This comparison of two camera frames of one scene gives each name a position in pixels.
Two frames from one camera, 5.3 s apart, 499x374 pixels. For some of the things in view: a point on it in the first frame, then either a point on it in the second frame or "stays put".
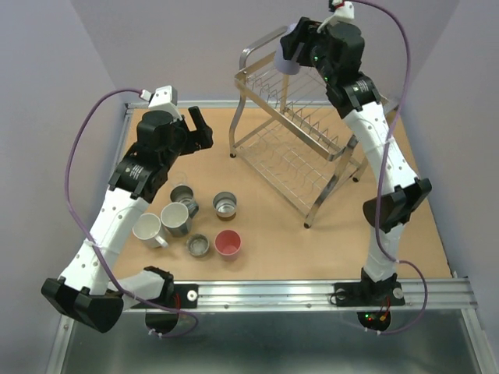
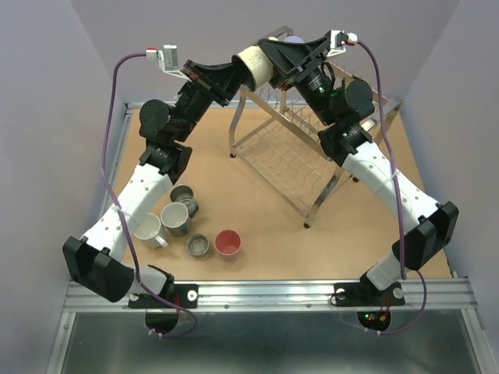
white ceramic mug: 146,229 stays put
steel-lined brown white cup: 225,205 → 254,67
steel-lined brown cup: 184,194 stays put
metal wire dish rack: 286,128 stays put
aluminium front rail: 451,294 stays put
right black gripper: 306,33 → 291,56
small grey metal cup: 197,245 stays put
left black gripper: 197,139 → 214,90
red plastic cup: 228,242 stays put
